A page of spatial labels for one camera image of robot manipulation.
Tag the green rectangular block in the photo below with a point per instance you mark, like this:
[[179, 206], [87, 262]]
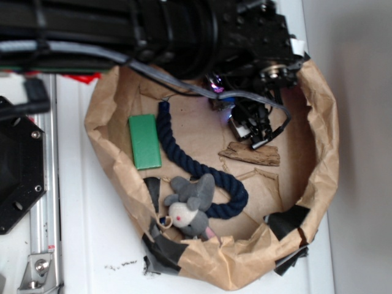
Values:
[[145, 142]]

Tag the crumpled brown paper bag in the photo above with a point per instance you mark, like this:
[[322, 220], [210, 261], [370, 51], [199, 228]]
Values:
[[286, 203]]

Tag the aluminium extrusion rail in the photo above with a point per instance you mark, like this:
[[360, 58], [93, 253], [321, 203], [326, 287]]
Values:
[[46, 190]]

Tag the metal corner bracket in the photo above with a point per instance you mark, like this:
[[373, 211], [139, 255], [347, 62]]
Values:
[[40, 275]]

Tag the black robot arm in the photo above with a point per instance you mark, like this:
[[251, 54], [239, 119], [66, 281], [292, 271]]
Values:
[[87, 37]]

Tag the black octagonal mount plate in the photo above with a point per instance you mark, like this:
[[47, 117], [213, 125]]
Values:
[[22, 169]]

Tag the brown wood stick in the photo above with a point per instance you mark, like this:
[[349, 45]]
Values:
[[264, 155]]

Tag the grey plush mouse toy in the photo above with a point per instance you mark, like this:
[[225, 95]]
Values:
[[188, 205]]

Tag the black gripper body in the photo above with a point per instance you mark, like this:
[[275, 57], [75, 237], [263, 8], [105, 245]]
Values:
[[258, 58]]

